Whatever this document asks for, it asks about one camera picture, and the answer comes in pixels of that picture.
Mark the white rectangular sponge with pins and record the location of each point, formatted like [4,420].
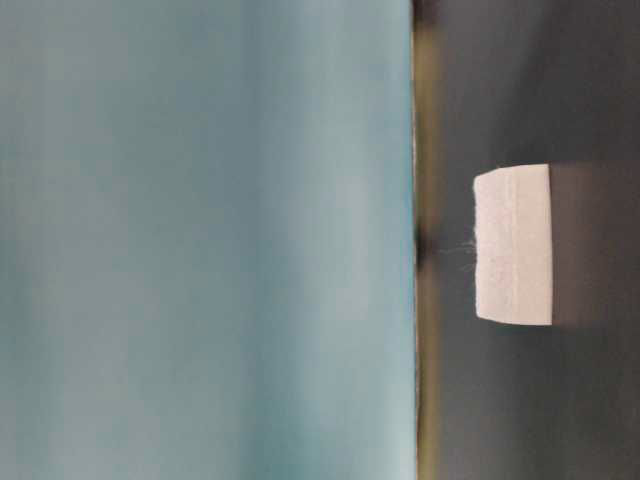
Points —
[513,236]

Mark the teal backdrop curtain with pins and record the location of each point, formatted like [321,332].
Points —
[206,240]

